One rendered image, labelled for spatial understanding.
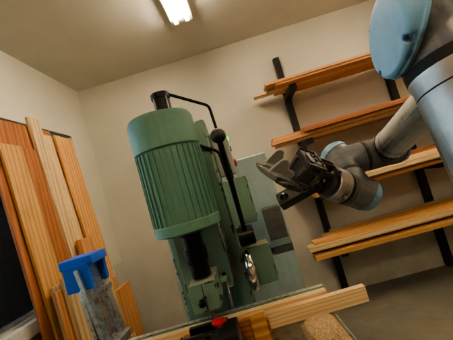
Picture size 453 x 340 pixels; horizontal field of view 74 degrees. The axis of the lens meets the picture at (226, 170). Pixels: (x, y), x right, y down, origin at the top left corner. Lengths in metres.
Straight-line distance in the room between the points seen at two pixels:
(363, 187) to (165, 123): 0.53
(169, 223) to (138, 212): 2.53
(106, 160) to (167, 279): 1.38
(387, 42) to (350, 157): 0.53
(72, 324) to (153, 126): 1.58
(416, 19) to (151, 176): 0.59
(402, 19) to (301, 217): 2.80
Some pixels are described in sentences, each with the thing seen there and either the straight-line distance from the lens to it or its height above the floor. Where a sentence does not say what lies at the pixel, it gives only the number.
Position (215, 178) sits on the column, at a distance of 0.98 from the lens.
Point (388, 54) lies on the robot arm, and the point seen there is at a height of 1.38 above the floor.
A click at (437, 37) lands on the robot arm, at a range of 0.42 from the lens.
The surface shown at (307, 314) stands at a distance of 0.88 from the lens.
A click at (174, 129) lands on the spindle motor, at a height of 1.45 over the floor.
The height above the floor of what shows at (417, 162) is 1.05.
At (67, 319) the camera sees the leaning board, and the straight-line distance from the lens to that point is 2.10.
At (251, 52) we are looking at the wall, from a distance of 3.34.
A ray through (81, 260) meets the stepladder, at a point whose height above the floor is 1.15.
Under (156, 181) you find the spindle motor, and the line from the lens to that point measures 0.75.
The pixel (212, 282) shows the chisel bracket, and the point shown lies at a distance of 0.79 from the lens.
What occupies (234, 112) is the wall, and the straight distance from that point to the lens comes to 3.15.
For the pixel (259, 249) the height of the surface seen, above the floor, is 1.07.
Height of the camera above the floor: 1.27
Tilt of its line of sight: 3 degrees up
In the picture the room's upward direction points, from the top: 16 degrees counter-clockwise
